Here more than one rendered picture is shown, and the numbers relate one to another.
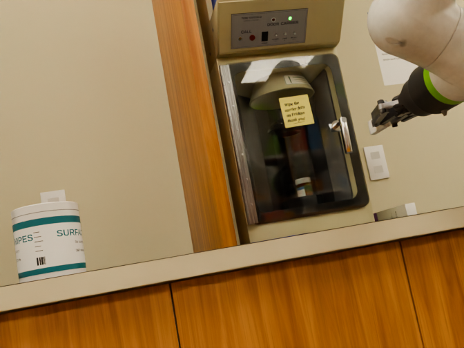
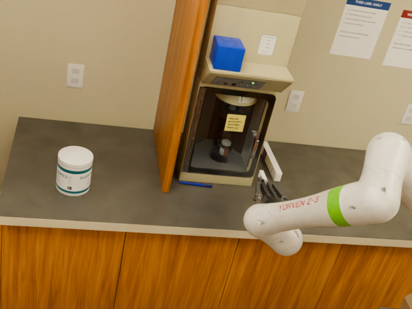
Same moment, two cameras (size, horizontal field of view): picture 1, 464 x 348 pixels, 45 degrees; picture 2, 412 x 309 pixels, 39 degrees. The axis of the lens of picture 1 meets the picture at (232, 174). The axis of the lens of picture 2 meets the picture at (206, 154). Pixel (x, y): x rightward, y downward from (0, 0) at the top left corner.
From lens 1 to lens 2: 1.58 m
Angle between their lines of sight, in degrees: 41
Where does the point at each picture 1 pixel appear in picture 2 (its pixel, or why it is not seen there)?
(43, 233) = (73, 177)
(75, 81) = not seen: outside the picture
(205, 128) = (174, 135)
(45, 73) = not seen: outside the picture
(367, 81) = (319, 47)
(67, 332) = (76, 235)
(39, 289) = (68, 224)
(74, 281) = (85, 224)
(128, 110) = (141, 23)
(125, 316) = (103, 235)
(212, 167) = (170, 154)
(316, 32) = (268, 88)
